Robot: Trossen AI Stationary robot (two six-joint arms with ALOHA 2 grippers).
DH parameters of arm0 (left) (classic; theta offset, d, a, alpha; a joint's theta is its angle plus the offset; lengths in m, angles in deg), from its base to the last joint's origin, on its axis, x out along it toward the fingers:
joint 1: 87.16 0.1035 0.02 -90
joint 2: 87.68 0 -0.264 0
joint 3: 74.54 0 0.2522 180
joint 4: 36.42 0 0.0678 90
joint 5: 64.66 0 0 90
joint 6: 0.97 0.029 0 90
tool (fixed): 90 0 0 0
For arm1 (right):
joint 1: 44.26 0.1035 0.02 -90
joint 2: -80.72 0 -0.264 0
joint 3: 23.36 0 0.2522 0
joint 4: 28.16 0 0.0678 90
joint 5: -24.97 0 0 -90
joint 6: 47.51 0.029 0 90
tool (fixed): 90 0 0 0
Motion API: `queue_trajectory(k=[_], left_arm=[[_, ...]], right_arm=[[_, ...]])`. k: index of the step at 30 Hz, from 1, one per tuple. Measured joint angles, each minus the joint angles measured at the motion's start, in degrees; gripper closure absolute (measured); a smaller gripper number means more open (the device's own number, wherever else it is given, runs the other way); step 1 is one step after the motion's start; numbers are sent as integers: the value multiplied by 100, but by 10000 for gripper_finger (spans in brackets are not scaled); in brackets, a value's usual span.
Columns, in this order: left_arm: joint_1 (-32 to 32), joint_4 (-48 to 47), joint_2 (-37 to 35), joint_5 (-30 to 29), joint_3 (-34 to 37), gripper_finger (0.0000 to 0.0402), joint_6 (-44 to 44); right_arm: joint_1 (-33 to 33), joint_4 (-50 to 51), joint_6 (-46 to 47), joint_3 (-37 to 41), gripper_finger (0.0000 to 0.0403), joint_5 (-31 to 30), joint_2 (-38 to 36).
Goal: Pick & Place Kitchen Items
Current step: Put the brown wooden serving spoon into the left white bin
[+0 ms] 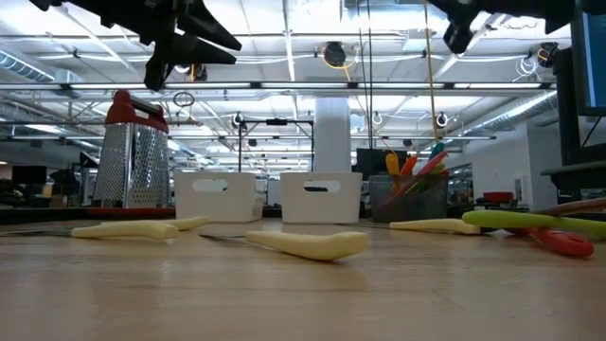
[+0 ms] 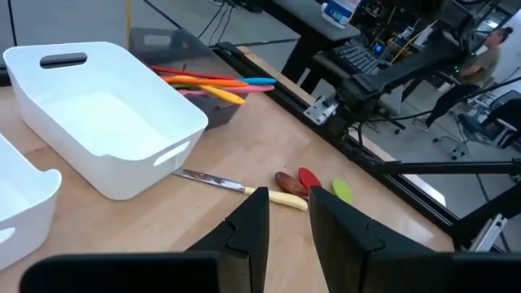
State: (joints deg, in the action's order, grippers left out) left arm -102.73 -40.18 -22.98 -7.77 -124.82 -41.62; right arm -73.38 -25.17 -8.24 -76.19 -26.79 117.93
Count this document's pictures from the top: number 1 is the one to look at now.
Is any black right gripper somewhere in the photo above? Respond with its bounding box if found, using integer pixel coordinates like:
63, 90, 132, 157
428, 0, 577, 55

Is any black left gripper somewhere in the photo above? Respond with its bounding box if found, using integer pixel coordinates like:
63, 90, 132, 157
113, 0, 243, 93

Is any green silicone spatula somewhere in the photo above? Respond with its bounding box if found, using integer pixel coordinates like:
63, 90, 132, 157
410, 163, 446, 191

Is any brown wooden spoon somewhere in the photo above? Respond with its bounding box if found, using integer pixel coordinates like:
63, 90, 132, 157
534, 195, 606, 217

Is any green silicone spoon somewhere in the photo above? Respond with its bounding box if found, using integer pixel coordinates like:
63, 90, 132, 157
461, 209, 606, 240

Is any red silicone spoon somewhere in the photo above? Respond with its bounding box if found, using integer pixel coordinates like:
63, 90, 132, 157
504, 226, 596, 259

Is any computer monitor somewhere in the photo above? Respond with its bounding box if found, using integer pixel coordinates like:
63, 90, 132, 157
570, 0, 606, 117

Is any steel box grater red trim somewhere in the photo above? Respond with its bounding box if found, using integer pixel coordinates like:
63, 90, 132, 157
87, 88, 177, 221

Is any white round pillar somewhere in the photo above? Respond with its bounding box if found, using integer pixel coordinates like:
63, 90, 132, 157
313, 97, 353, 174

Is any white plastic bin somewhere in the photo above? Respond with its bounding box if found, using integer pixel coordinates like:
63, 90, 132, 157
173, 170, 265, 224
278, 170, 364, 224

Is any grey desk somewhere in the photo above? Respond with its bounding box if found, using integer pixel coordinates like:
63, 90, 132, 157
540, 159, 606, 191

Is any red box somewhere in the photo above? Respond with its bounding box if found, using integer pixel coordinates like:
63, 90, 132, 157
482, 190, 515, 205

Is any black square screen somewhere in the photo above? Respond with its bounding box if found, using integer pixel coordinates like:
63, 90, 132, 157
355, 147, 414, 181

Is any grey plastic bin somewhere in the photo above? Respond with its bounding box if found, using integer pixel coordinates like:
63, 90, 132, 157
368, 173, 450, 224

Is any black rig frame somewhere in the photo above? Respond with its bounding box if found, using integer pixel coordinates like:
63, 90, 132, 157
238, 117, 315, 173

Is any yellow hanging cable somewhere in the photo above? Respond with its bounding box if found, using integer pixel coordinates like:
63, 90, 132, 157
422, 0, 442, 149

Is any black monitor mount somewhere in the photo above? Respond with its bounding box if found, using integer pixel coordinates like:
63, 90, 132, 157
552, 45, 584, 166

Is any black hanging cable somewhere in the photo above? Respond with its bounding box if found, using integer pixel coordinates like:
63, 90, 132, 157
357, 0, 376, 153

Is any black aluminium table frame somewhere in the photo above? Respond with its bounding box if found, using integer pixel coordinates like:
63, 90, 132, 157
0, 206, 177, 225

